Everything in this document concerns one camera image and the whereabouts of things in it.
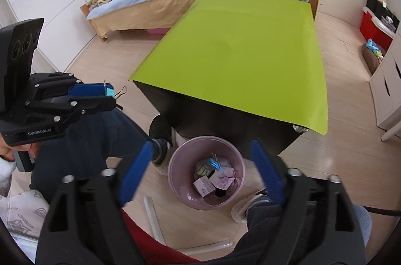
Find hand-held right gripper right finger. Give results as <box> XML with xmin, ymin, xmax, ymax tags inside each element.
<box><xmin>250</xmin><ymin>140</ymin><xmax>367</xmax><ymax>265</ymax></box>

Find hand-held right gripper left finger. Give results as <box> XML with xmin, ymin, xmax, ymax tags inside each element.
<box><xmin>38</xmin><ymin>141</ymin><xmax>154</xmax><ymax>265</ymax></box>

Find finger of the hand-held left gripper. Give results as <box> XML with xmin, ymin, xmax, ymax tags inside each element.
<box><xmin>30</xmin><ymin>72</ymin><xmax>115</xmax><ymax>100</ymax></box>
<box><xmin>19</xmin><ymin>95</ymin><xmax>116</xmax><ymax>126</ymax></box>

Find pink trash bin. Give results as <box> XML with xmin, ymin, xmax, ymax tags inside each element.
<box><xmin>167</xmin><ymin>136</ymin><xmax>245</xmax><ymax>211</ymax></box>

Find light blue binder clip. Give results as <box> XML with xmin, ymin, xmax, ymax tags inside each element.
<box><xmin>208</xmin><ymin>154</ymin><xmax>225</xmax><ymax>172</ymax></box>

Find black fabric strap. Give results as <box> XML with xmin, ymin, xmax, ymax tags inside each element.
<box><xmin>205</xmin><ymin>169</ymin><xmax>227</xmax><ymax>198</ymax></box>

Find person's left forearm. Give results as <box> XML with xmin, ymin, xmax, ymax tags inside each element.
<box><xmin>0</xmin><ymin>155</ymin><xmax>16</xmax><ymax>200</ymax></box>

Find person's left hand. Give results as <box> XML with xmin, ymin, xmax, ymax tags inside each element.
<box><xmin>0</xmin><ymin>138</ymin><xmax>37</xmax><ymax>163</ymax></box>

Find person's left leg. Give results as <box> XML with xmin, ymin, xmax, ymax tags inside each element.
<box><xmin>30</xmin><ymin>110</ymin><xmax>174</xmax><ymax>203</ymax></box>

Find person's leg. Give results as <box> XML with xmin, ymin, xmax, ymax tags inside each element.
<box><xmin>30</xmin><ymin>110</ymin><xmax>174</xmax><ymax>203</ymax></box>
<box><xmin>235</xmin><ymin>199</ymin><xmax>284</xmax><ymax>265</ymax></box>

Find white slipper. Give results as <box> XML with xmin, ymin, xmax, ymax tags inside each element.
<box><xmin>232</xmin><ymin>194</ymin><xmax>270</xmax><ymax>223</ymax></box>

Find clear plastic tube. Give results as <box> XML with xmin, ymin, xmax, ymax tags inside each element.
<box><xmin>143</xmin><ymin>196</ymin><xmax>164</xmax><ymax>242</ymax></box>
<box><xmin>180</xmin><ymin>238</ymin><xmax>233</xmax><ymax>255</ymax></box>

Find small labelled box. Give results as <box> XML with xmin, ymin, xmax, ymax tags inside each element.
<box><xmin>193</xmin><ymin>177</ymin><xmax>217</xmax><ymax>197</ymax></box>

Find person's right leg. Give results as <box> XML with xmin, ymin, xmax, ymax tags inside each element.
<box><xmin>235</xmin><ymin>199</ymin><xmax>284</xmax><ymax>265</ymax></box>

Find red garment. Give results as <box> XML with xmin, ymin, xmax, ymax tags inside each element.
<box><xmin>121</xmin><ymin>210</ymin><xmax>201</xmax><ymax>265</ymax></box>

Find wooden bed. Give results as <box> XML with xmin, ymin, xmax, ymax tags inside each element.
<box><xmin>80</xmin><ymin>0</ymin><xmax>323</xmax><ymax>42</ymax></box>

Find black chair leg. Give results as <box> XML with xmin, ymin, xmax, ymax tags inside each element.
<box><xmin>360</xmin><ymin>205</ymin><xmax>401</xmax><ymax>218</ymax></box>

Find person's white printed top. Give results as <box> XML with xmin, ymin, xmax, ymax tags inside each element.
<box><xmin>0</xmin><ymin>190</ymin><xmax>51</xmax><ymax>256</ymax></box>

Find white pole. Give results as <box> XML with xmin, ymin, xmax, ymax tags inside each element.
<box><xmin>380</xmin><ymin>127</ymin><xmax>401</xmax><ymax>143</ymax></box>

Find white cabinet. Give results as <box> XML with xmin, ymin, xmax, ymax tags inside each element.
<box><xmin>370</xmin><ymin>30</ymin><xmax>401</xmax><ymax>131</ymax></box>

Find brown pet bed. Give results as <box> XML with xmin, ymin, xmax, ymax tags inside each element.
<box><xmin>362</xmin><ymin>43</ymin><xmax>384</xmax><ymax>75</ymax></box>

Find blue yarn toy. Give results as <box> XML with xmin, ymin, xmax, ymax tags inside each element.
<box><xmin>366</xmin><ymin>39</ymin><xmax>386</xmax><ymax>57</ymax></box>

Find red storage box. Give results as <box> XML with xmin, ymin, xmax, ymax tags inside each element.
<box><xmin>360</xmin><ymin>10</ymin><xmax>393</xmax><ymax>48</ymax></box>

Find black bags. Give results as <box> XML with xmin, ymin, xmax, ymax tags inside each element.
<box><xmin>366</xmin><ymin>0</ymin><xmax>400</xmax><ymax>34</ymax></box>

